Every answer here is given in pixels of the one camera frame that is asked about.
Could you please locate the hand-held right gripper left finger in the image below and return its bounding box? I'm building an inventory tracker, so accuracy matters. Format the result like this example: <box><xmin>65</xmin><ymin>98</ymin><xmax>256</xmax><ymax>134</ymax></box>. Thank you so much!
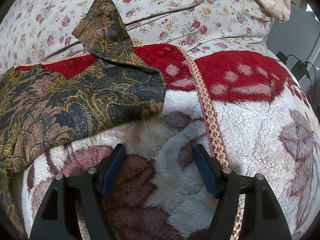
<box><xmin>29</xmin><ymin>143</ymin><xmax>127</xmax><ymax>240</ymax></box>

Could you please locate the red and white fleece blanket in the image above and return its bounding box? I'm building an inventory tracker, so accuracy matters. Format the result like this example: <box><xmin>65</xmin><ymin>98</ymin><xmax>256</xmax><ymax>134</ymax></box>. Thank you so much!
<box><xmin>12</xmin><ymin>43</ymin><xmax>316</xmax><ymax>240</ymax></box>

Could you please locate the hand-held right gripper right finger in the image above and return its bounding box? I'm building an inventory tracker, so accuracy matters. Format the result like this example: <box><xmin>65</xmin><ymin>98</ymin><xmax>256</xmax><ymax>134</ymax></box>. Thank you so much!
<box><xmin>193</xmin><ymin>144</ymin><xmax>292</xmax><ymax>240</ymax></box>

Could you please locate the white floral bed sheet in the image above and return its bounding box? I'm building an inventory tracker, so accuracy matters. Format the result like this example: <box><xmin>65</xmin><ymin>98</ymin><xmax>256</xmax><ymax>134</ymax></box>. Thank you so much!
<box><xmin>0</xmin><ymin>0</ymin><xmax>272</xmax><ymax>71</ymax></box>

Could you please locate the dark floral patterned garment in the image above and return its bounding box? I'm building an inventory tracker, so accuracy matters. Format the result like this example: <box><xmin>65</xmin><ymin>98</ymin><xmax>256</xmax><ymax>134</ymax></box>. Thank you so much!
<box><xmin>0</xmin><ymin>0</ymin><xmax>167</xmax><ymax>238</ymax></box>

